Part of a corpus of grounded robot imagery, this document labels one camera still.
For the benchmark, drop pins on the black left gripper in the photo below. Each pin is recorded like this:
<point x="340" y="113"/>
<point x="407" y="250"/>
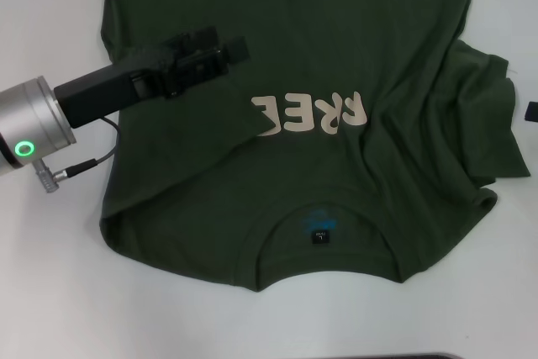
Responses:
<point x="105" y="90"/>

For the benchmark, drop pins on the dark green printed t-shirt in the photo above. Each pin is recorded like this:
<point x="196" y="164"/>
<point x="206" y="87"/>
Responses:
<point x="315" y="18"/>

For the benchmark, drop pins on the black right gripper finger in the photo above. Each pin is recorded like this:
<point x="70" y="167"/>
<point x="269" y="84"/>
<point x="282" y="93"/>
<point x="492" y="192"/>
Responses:
<point x="533" y="111"/>

